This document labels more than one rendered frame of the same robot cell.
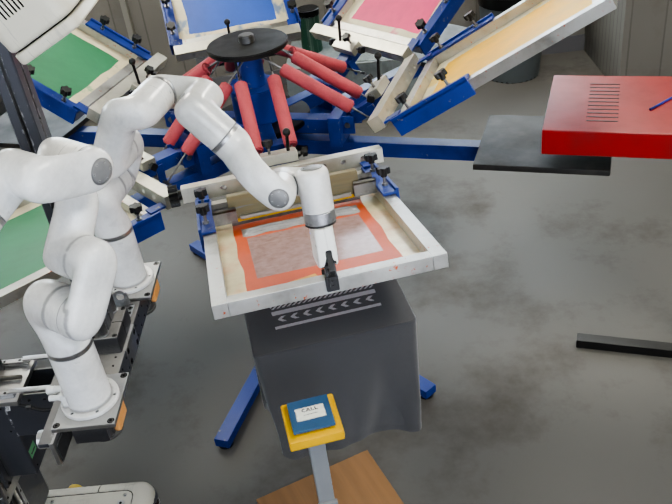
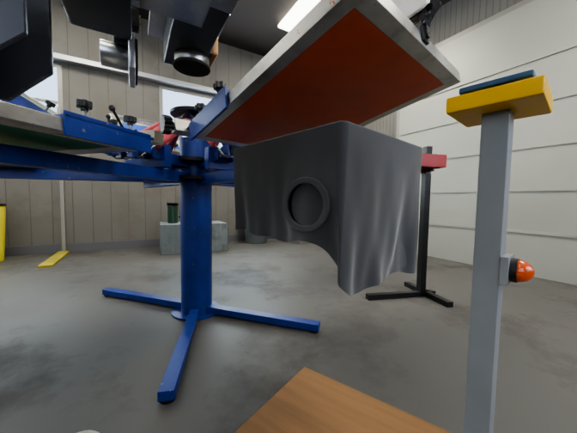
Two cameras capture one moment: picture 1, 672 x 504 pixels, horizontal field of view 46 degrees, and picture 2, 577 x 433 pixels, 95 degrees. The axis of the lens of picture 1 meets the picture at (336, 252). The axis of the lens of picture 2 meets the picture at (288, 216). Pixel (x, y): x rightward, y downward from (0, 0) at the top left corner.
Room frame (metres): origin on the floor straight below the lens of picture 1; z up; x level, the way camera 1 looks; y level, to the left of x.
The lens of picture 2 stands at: (1.14, 0.69, 0.77)
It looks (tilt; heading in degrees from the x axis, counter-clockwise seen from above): 4 degrees down; 327
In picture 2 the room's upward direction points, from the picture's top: 1 degrees clockwise
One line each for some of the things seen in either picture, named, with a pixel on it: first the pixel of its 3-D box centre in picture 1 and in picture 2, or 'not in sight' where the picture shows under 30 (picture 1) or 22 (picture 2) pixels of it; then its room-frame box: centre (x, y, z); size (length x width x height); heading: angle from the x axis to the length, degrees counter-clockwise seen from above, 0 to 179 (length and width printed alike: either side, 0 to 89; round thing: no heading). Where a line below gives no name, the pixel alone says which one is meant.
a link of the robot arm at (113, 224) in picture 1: (107, 202); not in sight; (1.75, 0.55, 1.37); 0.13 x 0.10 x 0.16; 164
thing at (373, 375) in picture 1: (344, 393); (384, 212); (1.63, 0.03, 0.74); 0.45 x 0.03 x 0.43; 98
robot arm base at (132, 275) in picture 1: (116, 257); not in sight; (1.74, 0.57, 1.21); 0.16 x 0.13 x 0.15; 87
